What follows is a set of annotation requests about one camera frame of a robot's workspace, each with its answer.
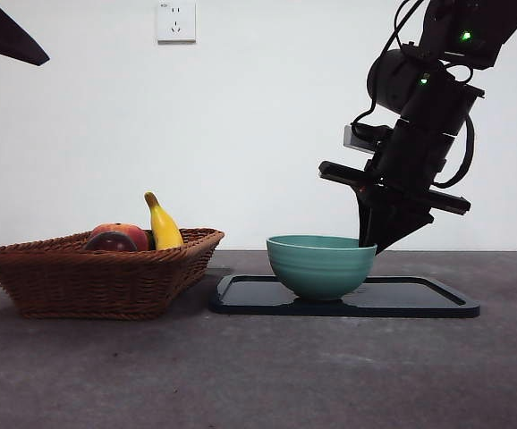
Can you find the dark red plum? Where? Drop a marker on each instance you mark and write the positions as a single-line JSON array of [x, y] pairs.
[[111, 243]]

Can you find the dark green fruit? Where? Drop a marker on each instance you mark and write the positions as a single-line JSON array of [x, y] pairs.
[[151, 241]]

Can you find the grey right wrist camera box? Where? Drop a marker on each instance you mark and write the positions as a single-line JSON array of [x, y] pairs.
[[352, 139]]

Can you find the teal ribbed bowl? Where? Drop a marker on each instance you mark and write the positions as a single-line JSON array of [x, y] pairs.
[[316, 272]]

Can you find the black rectangular tray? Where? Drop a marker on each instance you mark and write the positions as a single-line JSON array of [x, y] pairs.
[[249, 299]]

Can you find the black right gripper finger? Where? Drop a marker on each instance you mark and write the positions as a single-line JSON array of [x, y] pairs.
[[397, 223], [365, 219]]

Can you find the yellow banana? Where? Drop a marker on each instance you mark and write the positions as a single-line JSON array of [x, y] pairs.
[[165, 228]]

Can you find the brown wicker basket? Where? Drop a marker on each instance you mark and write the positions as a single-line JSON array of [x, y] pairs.
[[97, 286]]

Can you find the red orange peach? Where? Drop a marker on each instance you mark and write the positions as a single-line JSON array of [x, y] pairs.
[[129, 232]]

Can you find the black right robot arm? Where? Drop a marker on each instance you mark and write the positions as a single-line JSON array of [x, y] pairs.
[[437, 94]]

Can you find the white wall socket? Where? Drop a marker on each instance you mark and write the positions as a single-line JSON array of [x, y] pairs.
[[177, 22]]

